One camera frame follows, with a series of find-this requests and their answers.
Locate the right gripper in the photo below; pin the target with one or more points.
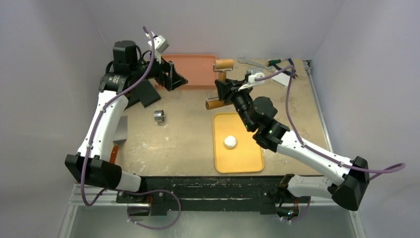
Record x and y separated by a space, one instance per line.
226 92

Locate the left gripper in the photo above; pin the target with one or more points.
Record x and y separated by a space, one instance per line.
164 68

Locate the wooden dough roller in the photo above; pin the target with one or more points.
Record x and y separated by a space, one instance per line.
221 66

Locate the white dough ball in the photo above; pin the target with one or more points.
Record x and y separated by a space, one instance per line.
230 142

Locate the yellow tray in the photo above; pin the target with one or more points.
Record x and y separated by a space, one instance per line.
246 157

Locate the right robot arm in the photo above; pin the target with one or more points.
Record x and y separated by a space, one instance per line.
343 180

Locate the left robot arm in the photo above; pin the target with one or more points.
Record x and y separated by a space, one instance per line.
126 82

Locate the pink tray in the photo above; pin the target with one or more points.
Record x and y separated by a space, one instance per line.
196 68

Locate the black block right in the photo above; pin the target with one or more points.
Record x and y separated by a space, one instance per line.
146 93

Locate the black block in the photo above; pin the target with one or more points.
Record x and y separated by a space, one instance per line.
132 99
146 93

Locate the right silver wrench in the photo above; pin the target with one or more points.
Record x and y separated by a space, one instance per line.
246 61

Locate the black block left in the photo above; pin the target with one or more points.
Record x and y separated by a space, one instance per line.
132 99

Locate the white small box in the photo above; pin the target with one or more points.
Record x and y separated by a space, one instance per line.
282 78

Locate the metal ring cutter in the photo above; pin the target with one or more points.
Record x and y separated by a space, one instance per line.
159 116

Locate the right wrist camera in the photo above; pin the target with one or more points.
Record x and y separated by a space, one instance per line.
253 77

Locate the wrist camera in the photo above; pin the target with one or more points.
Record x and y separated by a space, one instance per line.
253 77
158 44

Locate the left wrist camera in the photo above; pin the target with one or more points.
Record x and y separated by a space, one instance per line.
158 44

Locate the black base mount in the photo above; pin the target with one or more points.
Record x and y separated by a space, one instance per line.
263 194

